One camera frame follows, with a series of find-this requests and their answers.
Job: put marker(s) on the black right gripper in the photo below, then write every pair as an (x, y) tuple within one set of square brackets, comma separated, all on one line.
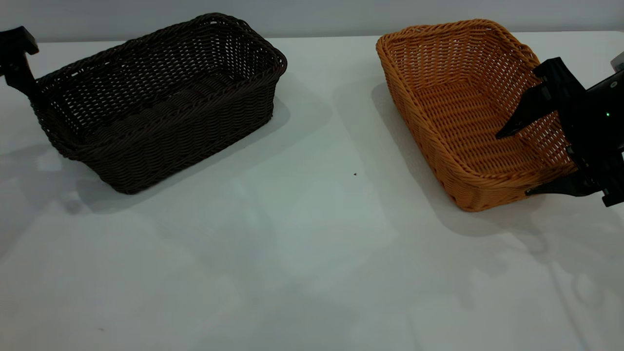
[(599, 131)]

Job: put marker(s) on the black wicker basket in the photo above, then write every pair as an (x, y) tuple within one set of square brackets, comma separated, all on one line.
[(161, 107)]

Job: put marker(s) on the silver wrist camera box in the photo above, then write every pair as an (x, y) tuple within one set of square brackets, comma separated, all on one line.
[(619, 61)]

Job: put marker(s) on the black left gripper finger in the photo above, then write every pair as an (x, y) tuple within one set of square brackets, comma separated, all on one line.
[(17, 53)]

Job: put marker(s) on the orange wicker basket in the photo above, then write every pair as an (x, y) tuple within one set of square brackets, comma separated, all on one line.
[(463, 126)]

